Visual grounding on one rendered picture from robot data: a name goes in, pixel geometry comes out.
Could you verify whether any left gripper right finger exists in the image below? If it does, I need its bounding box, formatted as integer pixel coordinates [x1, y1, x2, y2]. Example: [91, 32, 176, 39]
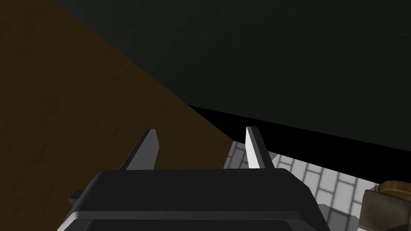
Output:
[245, 126, 275, 170]

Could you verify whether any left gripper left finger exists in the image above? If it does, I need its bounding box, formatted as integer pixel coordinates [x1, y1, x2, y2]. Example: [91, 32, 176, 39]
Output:
[118, 129, 160, 171]

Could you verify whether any brown rounded object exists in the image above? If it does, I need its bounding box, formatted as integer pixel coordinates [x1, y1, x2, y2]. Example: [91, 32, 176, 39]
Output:
[357, 180, 411, 231]

